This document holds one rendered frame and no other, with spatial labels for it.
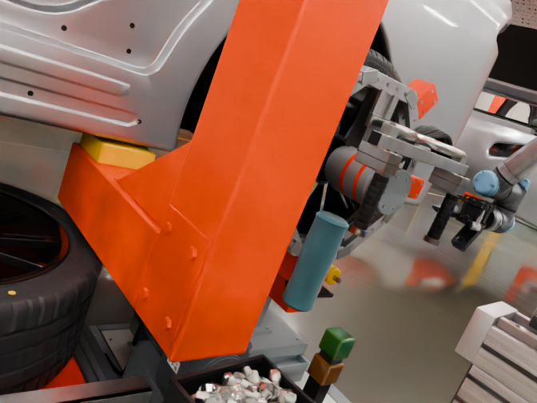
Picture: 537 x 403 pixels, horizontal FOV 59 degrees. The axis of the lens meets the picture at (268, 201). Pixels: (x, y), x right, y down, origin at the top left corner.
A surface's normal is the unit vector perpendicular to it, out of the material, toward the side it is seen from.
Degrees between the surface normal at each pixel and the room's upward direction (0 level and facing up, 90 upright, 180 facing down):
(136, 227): 90
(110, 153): 90
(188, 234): 90
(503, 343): 90
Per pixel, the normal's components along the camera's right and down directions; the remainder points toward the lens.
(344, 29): 0.59, 0.40
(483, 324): -0.67, -0.08
